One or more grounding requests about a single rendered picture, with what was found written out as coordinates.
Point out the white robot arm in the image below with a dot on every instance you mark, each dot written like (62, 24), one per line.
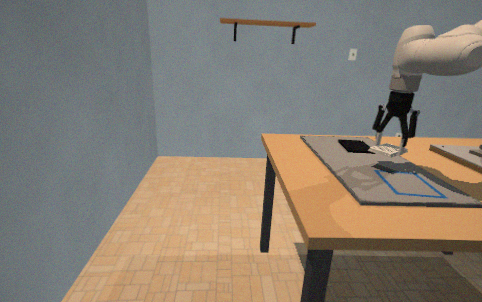
(456, 52)

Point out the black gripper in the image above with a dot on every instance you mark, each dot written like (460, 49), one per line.
(399, 105)

